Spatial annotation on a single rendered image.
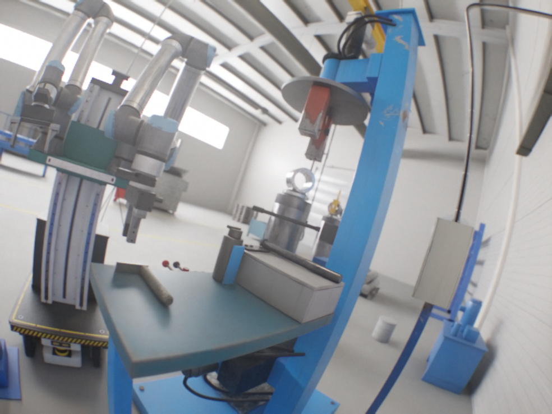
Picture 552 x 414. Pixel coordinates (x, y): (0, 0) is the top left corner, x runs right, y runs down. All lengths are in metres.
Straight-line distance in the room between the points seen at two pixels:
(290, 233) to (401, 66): 1.12
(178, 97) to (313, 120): 0.69
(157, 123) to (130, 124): 0.15
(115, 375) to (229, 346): 0.34
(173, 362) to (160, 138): 0.52
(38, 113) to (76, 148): 0.64
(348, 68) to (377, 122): 0.50
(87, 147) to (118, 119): 0.77
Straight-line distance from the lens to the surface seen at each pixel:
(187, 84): 1.25
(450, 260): 1.27
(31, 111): 1.01
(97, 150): 1.58
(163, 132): 0.69
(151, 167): 0.68
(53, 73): 1.07
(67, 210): 1.72
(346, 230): 1.18
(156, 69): 1.03
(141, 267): 0.79
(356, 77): 1.59
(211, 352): 0.55
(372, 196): 1.17
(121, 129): 0.82
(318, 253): 2.74
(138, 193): 0.66
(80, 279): 1.81
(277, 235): 1.39
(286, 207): 1.39
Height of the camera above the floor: 1.38
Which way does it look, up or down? level
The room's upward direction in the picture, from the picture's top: 18 degrees clockwise
